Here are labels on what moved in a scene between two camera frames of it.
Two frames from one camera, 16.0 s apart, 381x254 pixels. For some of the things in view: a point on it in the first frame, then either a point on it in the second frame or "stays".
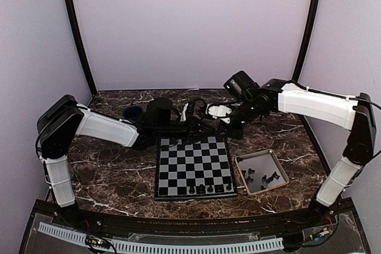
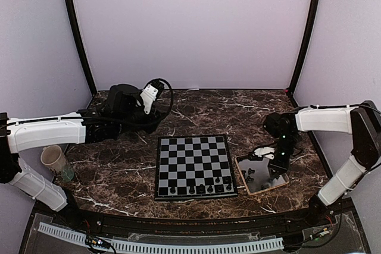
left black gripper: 194,134 -> 153,123
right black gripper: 230,132 -> 281,168
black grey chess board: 203,169 stays
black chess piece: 191,190 stays
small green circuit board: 97,241 stays
